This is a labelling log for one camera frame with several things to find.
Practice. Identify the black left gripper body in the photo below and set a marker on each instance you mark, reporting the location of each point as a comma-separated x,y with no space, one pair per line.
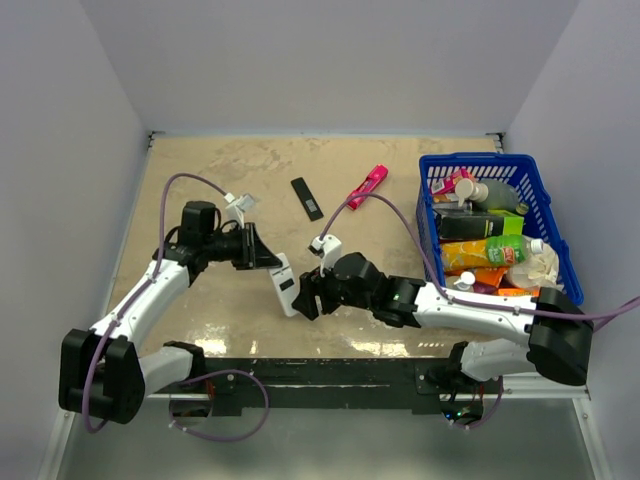
241,252

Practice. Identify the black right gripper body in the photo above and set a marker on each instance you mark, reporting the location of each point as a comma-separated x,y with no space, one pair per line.
332,294

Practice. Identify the white remote control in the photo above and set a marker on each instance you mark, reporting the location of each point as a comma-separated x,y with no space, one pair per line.
285,285

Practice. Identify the black remote control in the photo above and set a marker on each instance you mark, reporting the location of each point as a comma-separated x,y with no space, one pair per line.
306,199

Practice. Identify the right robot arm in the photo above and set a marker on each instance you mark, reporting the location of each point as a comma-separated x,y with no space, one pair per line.
545,333

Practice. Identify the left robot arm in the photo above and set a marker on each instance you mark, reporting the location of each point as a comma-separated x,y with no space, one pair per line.
102,374

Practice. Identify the small white cap bottle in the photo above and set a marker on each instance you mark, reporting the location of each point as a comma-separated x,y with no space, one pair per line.
463,281

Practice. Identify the black green carton box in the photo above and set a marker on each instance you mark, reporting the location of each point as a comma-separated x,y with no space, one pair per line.
476,225

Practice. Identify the pink snack box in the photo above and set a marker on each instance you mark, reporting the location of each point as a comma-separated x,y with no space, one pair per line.
447,184

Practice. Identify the orange snack packet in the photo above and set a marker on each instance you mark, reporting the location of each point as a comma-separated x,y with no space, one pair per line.
492,281

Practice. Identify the orange juice bottle green label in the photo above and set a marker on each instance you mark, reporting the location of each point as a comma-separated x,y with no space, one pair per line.
496,251

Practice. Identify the grey bottle beige cap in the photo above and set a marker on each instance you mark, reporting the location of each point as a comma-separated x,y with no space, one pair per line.
490,194

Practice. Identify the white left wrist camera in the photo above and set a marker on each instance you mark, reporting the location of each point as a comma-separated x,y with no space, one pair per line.
238,206

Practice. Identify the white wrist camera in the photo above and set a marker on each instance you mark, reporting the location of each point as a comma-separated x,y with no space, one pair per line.
238,206
328,249

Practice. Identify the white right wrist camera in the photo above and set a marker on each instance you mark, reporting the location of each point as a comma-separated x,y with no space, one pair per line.
328,249

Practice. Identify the aluminium frame rail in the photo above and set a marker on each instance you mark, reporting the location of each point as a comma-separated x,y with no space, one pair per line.
540,388

